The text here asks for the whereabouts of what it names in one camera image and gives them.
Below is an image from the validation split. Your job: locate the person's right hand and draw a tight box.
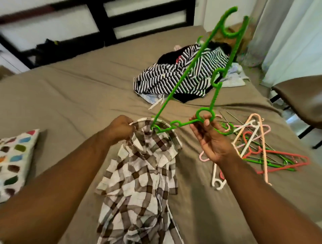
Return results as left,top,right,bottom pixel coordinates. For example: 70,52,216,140
189,111,239,164

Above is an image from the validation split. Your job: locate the person's left hand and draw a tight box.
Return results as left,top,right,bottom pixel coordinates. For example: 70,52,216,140
101,115,137,146

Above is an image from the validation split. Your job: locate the pile of coloured plastic hangers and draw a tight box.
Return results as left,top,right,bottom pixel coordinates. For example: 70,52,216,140
199,110,312,191

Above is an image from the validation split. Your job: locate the brown white plaid shirt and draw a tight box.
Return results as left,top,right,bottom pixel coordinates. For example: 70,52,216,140
95,117,183,244

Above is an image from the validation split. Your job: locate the light blue garment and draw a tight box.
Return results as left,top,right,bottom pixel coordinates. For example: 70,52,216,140
138,63,250,110

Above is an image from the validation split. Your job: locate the black white striped garment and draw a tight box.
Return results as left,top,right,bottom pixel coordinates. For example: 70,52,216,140
133,44,230,99

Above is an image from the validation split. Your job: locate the green plastic hanger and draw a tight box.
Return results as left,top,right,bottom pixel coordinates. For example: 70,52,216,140
149,6,251,136

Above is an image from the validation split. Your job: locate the person's right forearm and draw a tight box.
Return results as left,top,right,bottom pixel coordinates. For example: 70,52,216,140
219,151,322,244

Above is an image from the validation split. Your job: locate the person's left forearm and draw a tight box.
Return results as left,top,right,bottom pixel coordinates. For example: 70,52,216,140
0,130,114,244

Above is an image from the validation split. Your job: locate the bed with taupe sheet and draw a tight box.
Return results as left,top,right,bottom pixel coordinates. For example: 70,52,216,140
0,25,322,244

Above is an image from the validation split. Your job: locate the brown chair with black legs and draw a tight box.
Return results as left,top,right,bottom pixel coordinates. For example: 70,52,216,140
271,74,322,149

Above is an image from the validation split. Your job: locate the black bag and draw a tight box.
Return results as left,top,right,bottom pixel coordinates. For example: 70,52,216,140
34,38,107,67

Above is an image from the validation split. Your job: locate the colourful leaf print pillow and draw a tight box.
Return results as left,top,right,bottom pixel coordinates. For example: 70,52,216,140
0,129,41,204

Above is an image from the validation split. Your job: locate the cardboard box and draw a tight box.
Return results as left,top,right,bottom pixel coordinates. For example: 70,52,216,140
226,22,256,53

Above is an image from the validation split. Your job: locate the black slatted headboard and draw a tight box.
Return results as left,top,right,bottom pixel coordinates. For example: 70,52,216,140
0,0,197,69

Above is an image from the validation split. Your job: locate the sheer white curtain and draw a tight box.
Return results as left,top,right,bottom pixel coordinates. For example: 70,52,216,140
244,0,322,88

